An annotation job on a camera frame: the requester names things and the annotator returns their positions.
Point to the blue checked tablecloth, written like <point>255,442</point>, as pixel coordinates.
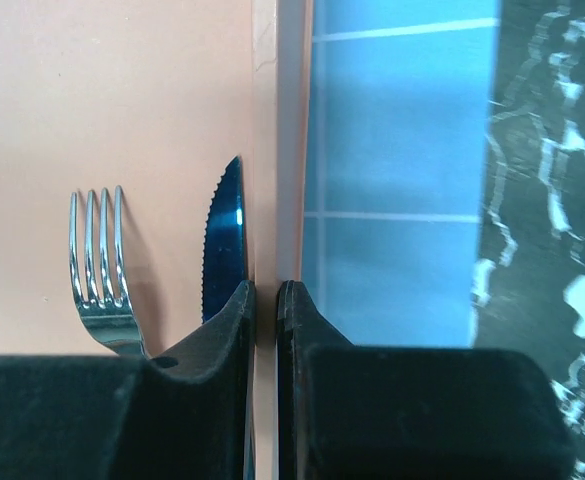
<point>396,153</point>

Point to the silver metal fork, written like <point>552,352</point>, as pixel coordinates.
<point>98,276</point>

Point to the orange plastic tray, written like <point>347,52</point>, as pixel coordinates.
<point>155,97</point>

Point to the blue patterned knife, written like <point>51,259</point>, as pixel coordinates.
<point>224,251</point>

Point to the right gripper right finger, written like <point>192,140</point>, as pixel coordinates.
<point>348,411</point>

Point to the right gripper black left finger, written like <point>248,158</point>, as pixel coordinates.
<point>182,415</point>

